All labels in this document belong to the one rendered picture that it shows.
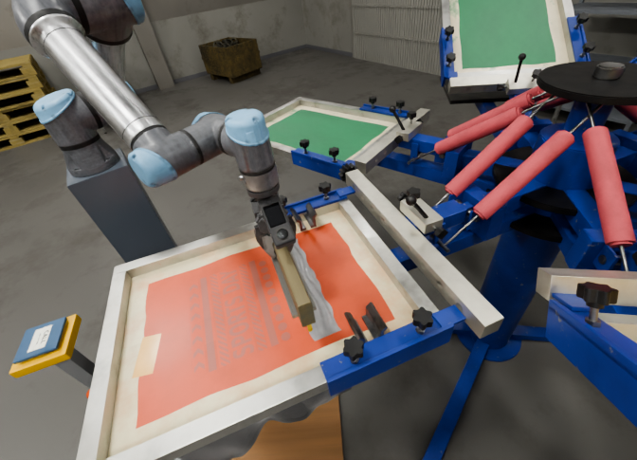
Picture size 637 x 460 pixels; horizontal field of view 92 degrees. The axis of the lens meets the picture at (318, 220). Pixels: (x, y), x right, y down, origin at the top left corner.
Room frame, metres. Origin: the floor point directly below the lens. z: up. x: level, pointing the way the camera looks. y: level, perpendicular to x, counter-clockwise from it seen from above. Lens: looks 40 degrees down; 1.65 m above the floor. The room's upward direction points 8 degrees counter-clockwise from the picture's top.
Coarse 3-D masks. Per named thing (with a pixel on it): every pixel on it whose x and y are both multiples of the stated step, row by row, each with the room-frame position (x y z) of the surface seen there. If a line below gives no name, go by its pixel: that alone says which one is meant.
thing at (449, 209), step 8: (432, 208) 0.70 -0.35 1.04; (440, 208) 0.69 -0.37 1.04; (448, 208) 0.69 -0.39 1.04; (456, 208) 0.68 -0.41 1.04; (464, 208) 0.68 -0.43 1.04; (448, 216) 0.65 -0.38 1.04; (456, 216) 0.66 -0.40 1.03; (464, 216) 0.67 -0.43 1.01; (448, 224) 0.65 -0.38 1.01; (456, 224) 0.66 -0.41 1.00; (432, 232) 0.64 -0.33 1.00
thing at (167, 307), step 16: (304, 240) 0.73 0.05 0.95; (320, 240) 0.72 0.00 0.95; (336, 240) 0.71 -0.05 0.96; (240, 256) 0.70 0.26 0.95; (256, 256) 0.69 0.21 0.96; (320, 256) 0.65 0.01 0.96; (336, 256) 0.64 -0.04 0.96; (352, 256) 0.63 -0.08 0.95; (192, 272) 0.66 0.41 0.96; (208, 272) 0.65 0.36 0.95; (272, 272) 0.61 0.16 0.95; (320, 272) 0.59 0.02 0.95; (160, 288) 0.61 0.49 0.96; (176, 288) 0.61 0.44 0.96; (160, 304) 0.55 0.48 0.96; (176, 304) 0.55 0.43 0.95; (160, 320) 0.50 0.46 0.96; (176, 320) 0.50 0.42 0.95; (144, 336) 0.46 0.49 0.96
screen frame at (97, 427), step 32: (256, 224) 0.81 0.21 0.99; (352, 224) 0.76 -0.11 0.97; (160, 256) 0.72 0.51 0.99; (192, 256) 0.73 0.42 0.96; (384, 256) 0.58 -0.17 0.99; (128, 288) 0.63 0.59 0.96; (416, 288) 0.46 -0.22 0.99; (96, 384) 0.33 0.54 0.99; (288, 384) 0.27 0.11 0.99; (320, 384) 0.26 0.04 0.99; (96, 416) 0.27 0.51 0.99; (224, 416) 0.23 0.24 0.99; (256, 416) 0.23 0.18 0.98; (96, 448) 0.21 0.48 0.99; (160, 448) 0.19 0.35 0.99; (192, 448) 0.19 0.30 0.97
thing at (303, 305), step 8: (280, 248) 0.52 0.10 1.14; (280, 256) 0.50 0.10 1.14; (288, 256) 0.49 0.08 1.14; (280, 264) 0.49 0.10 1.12; (288, 264) 0.47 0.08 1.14; (288, 272) 0.44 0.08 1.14; (296, 272) 0.44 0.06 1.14; (288, 280) 0.42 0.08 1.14; (296, 280) 0.42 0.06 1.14; (288, 288) 0.44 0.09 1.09; (296, 288) 0.40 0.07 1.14; (304, 288) 0.40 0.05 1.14; (296, 296) 0.38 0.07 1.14; (304, 296) 0.38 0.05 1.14; (296, 304) 0.36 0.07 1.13; (304, 304) 0.36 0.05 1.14; (304, 312) 0.35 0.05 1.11; (312, 312) 0.36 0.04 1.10; (304, 320) 0.35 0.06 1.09; (312, 320) 0.36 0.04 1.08
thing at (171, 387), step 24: (336, 288) 0.52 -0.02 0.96; (360, 288) 0.51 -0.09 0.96; (288, 312) 0.47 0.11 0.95; (336, 312) 0.45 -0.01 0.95; (360, 312) 0.44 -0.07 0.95; (384, 312) 0.43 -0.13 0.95; (168, 336) 0.45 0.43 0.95; (336, 336) 0.38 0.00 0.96; (168, 360) 0.38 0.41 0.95; (240, 360) 0.36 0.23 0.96; (264, 360) 0.35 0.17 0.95; (288, 360) 0.34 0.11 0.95; (144, 384) 0.33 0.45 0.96; (168, 384) 0.33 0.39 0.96; (192, 384) 0.32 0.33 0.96; (216, 384) 0.31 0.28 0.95; (144, 408) 0.28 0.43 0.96; (168, 408) 0.28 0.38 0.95
